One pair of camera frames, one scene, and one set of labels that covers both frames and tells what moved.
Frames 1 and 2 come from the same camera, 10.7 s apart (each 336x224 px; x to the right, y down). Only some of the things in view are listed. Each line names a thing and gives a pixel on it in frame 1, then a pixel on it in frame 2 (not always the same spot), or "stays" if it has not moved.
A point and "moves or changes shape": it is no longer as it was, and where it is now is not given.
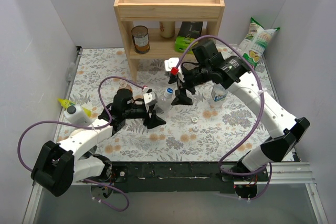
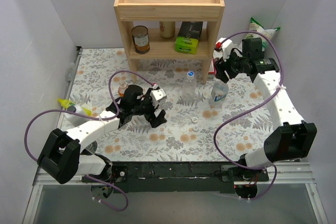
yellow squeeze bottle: [65, 103] stays
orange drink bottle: [123, 85] stays
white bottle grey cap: [76, 114] stays
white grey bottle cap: [196, 128] stays
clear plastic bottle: [164, 105] moves or changes shape
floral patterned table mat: [208, 117] stays
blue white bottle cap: [169, 92] moves or changes shape
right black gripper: [180, 83] to [226, 66]
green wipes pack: [182, 43] stays
